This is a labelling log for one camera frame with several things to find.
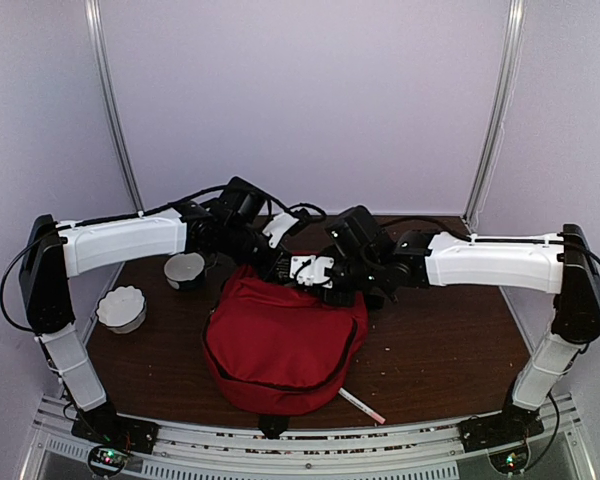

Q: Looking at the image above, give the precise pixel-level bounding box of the red backpack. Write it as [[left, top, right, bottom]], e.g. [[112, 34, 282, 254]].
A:
[[202, 265, 369, 439]]

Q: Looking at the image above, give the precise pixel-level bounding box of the pink capped white marker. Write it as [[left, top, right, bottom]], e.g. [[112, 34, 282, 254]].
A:
[[338, 388, 386, 425]]

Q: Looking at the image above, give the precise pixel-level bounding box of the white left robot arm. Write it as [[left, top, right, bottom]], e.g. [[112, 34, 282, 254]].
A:
[[9, 177, 333, 444]]

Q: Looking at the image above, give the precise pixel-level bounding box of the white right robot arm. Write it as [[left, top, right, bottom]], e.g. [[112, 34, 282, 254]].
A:
[[315, 206, 600, 442]]

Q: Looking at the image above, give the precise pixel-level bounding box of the round white bowl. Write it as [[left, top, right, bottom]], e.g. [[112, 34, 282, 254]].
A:
[[163, 253, 206, 291]]

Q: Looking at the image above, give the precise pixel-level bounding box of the scalloped white bowl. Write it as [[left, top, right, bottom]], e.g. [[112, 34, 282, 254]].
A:
[[96, 286, 147, 334]]

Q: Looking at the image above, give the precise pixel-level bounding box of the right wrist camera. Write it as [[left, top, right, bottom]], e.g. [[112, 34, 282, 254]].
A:
[[279, 255, 335, 288]]

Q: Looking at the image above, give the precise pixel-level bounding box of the front aluminium rail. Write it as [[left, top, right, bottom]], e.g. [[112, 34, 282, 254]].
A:
[[19, 394, 596, 480]]

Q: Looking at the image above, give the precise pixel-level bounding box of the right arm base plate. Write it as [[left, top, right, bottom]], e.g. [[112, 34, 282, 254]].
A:
[[457, 412, 544, 453]]

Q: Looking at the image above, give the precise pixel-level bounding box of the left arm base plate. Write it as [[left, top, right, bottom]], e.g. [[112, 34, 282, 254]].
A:
[[71, 407, 159, 454]]

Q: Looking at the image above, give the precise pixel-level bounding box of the left aluminium frame post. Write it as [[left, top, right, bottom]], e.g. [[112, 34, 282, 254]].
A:
[[84, 0, 144, 212]]

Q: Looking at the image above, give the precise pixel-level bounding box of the aluminium frame post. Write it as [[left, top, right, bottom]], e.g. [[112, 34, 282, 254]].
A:
[[84, 0, 144, 212], [463, 0, 526, 232]]

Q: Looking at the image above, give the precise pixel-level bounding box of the right aluminium frame post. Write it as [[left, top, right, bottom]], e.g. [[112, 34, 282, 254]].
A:
[[463, 0, 526, 232]]

